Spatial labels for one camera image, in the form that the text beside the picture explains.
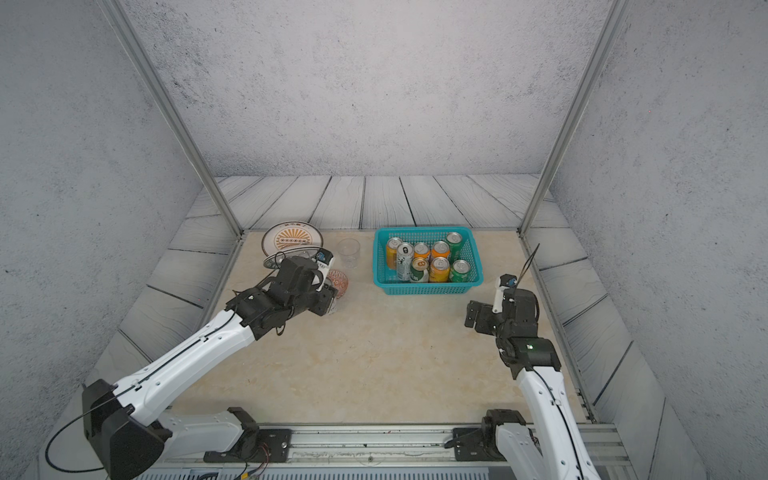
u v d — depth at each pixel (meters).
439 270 0.96
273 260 0.91
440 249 1.01
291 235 0.99
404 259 0.96
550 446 0.42
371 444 0.74
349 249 1.09
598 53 0.76
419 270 0.96
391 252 1.01
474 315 0.71
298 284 0.58
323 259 0.67
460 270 0.96
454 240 1.04
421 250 1.01
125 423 0.38
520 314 0.56
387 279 1.07
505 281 0.68
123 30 0.72
